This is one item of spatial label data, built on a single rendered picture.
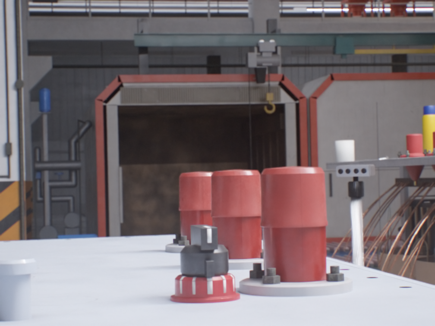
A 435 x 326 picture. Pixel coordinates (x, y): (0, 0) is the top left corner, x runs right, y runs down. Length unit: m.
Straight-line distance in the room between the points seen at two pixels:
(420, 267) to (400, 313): 3.13
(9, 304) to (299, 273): 0.32
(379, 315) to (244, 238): 0.52
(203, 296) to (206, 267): 0.03
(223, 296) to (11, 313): 0.22
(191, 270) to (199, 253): 0.02
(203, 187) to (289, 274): 0.66
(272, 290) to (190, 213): 0.68
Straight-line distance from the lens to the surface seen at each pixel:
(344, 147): 4.68
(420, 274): 4.09
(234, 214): 1.43
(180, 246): 1.75
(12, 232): 11.68
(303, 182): 1.11
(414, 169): 4.07
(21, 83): 11.66
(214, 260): 1.06
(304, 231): 1.12
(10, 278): 0.98
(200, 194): 1.76
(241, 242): 1.44
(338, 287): 1.11
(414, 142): 4.07
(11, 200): 11.67
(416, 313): 0.96
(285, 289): 1.09
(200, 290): 1.06
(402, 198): 4.63
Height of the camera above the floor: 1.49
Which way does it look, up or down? 1 degrees up
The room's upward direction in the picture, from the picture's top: 1 degrees counter-clockwise
